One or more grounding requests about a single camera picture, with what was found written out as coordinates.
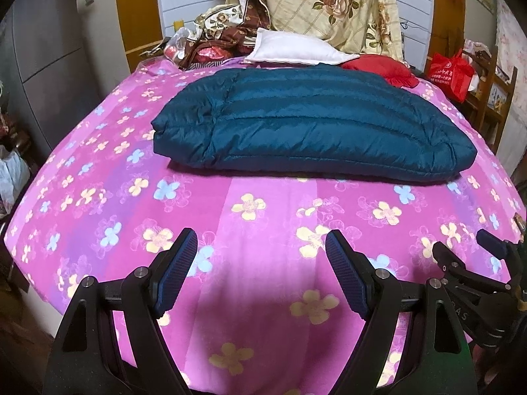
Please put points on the white pillow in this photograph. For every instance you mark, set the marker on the white pillow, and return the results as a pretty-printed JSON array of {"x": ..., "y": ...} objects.
[{"x": 288, "y": 47}]

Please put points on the red cushion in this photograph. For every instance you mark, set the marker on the red cushion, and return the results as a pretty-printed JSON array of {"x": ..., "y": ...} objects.
[{"x": 383, "y": 68}]

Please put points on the wooden chair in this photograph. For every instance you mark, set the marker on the wooden chair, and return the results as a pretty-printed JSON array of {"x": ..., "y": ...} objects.
[{"x": 488, "y": 86}]

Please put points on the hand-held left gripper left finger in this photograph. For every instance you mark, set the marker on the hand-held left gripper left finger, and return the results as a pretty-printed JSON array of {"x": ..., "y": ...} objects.
[{"x": 179, "y": 269}]

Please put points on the grey refrigerator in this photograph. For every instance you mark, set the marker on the grey refrigerator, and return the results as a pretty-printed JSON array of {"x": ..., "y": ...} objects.
[{"x": 45, "y": 57}]

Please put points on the wooden door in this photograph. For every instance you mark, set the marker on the wooden door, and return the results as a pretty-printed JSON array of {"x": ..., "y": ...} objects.
[
  {"x": 138, "y": 16},
  {"x": 442, "y": 28}
]

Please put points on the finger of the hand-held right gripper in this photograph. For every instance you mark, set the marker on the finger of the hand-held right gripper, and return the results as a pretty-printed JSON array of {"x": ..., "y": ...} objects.
[
  {"x": 498, "y": 242},
  {"x": 446, "y": 255}
]

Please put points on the pink floral bedsheet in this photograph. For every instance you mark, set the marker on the pink floral bedsheet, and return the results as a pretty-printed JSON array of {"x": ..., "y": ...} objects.
[{"x": 267, "y": 222}]

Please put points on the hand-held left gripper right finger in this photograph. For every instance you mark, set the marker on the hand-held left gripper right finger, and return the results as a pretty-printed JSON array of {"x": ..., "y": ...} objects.
[{"x": 346, "y": 271}]

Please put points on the teal down jacket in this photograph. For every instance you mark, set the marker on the teal down jacket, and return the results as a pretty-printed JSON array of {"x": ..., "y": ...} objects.
[{"x": 308, "y": 123}]

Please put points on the red plastic bag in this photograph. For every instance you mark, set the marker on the red plastic bag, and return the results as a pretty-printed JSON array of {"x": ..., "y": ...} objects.
[{"x": 451, "y": 74}]

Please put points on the cream floral quilt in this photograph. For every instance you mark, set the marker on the cream floral quilt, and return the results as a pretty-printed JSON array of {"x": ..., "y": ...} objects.
[{"x": 329, "y": 4}]

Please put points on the brown floral quilt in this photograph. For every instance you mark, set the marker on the brown floral quilt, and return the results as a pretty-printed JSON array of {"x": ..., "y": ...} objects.
[{"x": 230, "y": 35}]

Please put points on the shiny red packet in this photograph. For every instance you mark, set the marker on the shiny red packet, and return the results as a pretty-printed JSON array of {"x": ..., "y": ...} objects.
[{"x": 210, "y": 53}]

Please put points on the white plastic bag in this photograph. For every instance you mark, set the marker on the white plastic bag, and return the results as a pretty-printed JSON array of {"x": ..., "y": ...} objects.
[{"x": 12, "y": 177}]

